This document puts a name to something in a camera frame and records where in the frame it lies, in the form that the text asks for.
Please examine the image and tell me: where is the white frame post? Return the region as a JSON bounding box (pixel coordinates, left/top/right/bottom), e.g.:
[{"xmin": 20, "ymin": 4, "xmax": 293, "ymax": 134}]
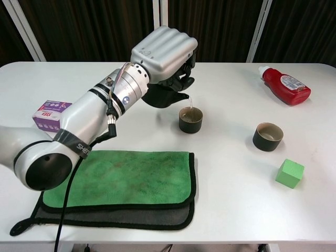
[
  {"xmin": 246, "ymin": 0, "xmax": 273, "ymax": 63},
  {"xmin": 152, "ymin": 0, "xmax": 169, "ymax": 29},
  {"xmin": 5, "ymin": 0, "xmax": 45, "ymax": 62}
]

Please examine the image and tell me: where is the black teapot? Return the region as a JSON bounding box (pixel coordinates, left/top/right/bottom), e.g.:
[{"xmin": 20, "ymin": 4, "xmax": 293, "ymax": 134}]
[{"xmin": 141, "ymin": 83, "xmax": 190, "ymax": 109}]

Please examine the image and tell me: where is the green cube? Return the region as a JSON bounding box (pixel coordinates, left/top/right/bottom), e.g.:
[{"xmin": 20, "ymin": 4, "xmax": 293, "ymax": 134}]
[{"xmin": 275, "ymin": 158, "xmax": 306, "ymax": 189}]

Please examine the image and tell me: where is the dark ceramic teacup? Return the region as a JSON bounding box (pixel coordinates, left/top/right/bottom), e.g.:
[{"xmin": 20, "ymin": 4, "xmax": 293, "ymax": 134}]
[
  {"xmin": 178, "ymin": 106, "xmax": 205, "ymax": 135},
  {"xmin": 252, "ymin": 122, "xmax": 285, "ymax": 152}
]

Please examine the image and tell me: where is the red ketchup bottle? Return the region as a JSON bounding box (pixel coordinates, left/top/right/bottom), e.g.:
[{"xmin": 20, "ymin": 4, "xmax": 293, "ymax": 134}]
[{"xmin": 257, "ymin": 65, "xmax": 312, "ymax": 107}]

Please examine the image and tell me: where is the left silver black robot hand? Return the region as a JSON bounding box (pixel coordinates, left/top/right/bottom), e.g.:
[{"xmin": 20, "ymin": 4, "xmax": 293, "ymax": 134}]
[{"xmin": 130, "ymin": 25, "xmax": 198, "ymax": 93}]

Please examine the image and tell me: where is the green grey folded cloth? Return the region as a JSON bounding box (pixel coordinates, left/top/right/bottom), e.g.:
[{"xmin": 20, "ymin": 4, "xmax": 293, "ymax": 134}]
[{"xmin": 9, "ymin": 150, "xmax": 196, "ymax": 236}]

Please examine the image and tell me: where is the purple white carton box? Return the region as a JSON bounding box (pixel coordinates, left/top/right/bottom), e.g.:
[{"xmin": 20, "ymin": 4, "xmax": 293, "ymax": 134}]
[{"xmin": 32, "ymin": 100, "xmax": 73, "ymax": 131}]

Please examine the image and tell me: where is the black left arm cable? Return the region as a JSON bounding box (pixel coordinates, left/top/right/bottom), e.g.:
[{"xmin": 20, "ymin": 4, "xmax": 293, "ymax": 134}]
[{"xmin": 54, "ymin": 77, "xmax": 119, "ymax": 252}]

